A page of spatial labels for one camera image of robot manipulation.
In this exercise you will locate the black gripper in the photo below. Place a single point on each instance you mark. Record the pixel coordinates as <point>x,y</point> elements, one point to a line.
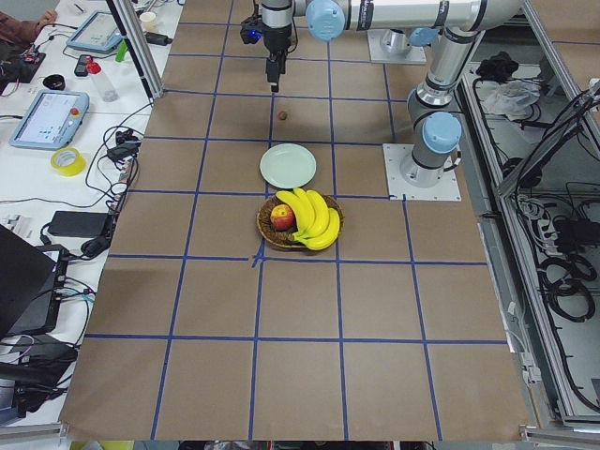
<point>277,38</point>

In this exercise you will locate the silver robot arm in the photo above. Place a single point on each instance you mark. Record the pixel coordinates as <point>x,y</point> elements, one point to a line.
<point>457,25</point>

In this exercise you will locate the light green plate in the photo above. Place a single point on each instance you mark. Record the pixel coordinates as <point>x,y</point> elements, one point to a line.
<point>288,165</point>

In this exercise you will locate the red apple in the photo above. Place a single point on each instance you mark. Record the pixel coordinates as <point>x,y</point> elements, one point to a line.
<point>282,217</point>

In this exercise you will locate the white paper cup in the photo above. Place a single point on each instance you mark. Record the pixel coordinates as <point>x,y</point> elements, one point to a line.
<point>149,21</point>

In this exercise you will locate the yellow banana bunch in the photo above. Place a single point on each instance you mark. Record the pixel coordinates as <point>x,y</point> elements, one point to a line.
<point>317,224</point>

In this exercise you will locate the green marker bottle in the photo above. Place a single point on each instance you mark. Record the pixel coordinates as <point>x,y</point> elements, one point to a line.
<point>121,52</point>

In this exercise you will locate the clear plastic bottle red cap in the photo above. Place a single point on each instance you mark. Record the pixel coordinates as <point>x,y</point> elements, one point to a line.
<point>101,81</point>

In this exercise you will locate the blue teach pendant far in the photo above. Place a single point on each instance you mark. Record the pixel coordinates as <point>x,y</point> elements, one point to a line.
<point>98,34</point>

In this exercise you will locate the blue teach pendant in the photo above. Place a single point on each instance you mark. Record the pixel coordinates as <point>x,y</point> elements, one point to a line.
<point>98,34</point>
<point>51,121</point>

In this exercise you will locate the yellow tape roll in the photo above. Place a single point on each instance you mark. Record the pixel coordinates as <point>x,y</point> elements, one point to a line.
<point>68,161</point>

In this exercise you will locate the blue teach pendant near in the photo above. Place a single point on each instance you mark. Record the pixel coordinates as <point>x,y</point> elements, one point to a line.
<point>51,121</point>

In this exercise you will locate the black power adapter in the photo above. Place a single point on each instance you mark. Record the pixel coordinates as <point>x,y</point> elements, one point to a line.
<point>78,224</point>

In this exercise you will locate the black laptop computer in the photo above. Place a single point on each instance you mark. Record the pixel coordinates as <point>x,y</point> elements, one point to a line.
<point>30,280</point>

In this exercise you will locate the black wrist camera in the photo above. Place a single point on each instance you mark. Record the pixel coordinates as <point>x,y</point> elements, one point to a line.
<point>251,30</point>

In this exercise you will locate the aluminium frame post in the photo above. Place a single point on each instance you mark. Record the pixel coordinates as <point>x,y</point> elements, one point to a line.
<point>131,31</point>

